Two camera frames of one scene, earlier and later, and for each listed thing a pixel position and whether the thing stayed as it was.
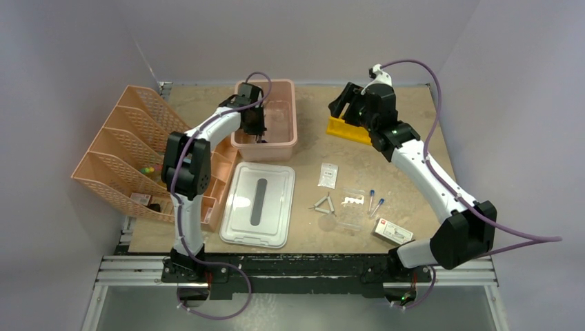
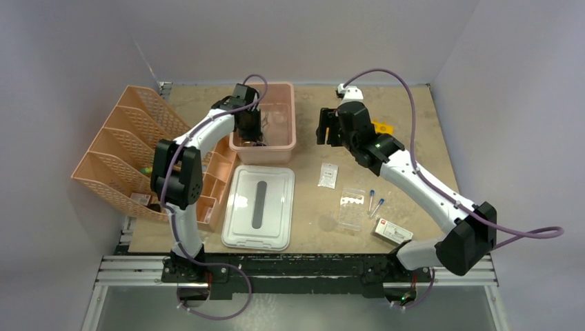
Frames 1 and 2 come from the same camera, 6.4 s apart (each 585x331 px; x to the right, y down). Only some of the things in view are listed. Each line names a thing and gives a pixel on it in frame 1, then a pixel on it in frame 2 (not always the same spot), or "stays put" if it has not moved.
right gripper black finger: [336, 106] → [321, 132]
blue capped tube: [381, 201] stays put
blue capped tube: [372, 194] stays put
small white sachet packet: [328, 176] stays put
